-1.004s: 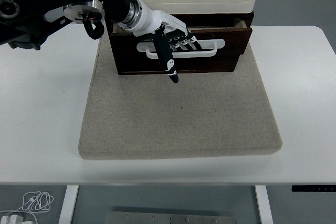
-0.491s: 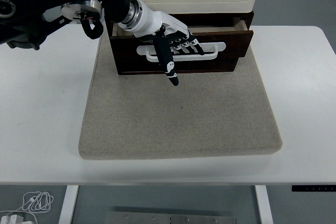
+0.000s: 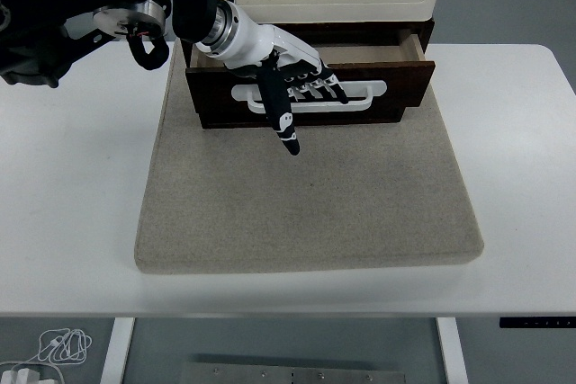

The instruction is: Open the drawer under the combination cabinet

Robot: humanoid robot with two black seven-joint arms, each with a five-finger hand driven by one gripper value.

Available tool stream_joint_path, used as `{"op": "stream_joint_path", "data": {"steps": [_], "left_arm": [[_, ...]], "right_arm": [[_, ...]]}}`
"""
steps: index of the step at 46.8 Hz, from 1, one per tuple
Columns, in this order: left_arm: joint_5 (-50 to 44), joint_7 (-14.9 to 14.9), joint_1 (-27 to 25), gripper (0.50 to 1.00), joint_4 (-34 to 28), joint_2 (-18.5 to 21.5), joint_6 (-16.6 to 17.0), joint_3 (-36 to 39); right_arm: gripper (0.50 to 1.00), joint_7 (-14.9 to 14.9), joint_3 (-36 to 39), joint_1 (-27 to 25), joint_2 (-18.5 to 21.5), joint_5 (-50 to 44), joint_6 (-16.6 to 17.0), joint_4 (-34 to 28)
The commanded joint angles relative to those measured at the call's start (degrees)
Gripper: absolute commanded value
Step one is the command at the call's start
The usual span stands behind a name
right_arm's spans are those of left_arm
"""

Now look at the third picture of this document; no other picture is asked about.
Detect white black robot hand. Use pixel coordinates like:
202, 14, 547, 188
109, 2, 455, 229
193, 8, 350, 158

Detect white drawer handle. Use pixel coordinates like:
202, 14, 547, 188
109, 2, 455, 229
230, 80, 387, 114

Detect dark brown wooden drawer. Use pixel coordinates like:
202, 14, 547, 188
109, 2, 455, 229
184, 27, 437, 124

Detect dark brown drawer case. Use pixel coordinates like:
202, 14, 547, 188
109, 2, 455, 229
179, 19, 436, 130

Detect beige fabric mat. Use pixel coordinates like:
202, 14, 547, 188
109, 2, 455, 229
133, 44, 485, 275

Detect white table leg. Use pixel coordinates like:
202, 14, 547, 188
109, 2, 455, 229
99, 317, 136, 384
435, 317, 469, 384

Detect grey metal plate with screws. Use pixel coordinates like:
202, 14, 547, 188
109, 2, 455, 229
179, 361, 409, 384

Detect black table control panel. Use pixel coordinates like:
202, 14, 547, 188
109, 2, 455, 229
499, 317, 576, 330

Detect white power adapter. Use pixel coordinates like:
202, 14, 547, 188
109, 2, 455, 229
0, 368, 42, 384

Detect white cable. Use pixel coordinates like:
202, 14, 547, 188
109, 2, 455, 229
0, 327, 94, 384

